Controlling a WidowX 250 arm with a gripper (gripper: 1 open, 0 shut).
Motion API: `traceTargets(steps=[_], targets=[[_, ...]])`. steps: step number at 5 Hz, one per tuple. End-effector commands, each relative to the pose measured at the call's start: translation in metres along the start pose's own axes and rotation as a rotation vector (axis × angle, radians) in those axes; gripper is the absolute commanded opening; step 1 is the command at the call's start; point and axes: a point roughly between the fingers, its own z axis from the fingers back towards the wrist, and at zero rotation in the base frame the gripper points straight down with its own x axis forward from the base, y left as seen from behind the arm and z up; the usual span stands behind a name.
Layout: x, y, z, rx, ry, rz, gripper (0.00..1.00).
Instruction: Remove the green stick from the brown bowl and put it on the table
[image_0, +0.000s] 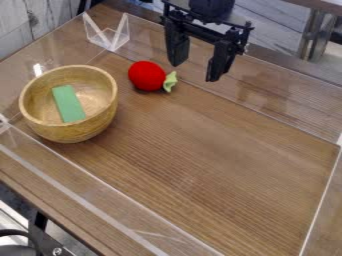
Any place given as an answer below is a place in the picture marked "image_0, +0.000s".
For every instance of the clear acrylic corner bracket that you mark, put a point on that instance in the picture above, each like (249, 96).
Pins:
(108, 38)

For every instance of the metal table leg background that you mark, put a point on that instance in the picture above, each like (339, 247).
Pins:
(316, 35)

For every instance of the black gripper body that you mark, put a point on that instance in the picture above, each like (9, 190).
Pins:
(210, 21)

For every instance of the clear acrylic table guard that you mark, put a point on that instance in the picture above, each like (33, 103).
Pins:
(114, 224)

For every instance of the black stand under table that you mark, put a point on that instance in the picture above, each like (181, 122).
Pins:
(49, 245)

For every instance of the brown wooden bowl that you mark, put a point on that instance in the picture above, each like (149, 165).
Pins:
(97, 90)

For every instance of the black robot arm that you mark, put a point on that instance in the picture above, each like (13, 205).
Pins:
(208, 20)

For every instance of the green rectangular stick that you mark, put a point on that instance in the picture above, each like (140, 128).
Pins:
(69, 104)

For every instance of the red plush strawberry toy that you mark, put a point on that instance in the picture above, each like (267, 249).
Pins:
(149, 77)

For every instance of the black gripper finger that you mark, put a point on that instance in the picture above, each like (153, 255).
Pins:
(221, 61)
(177, 43)

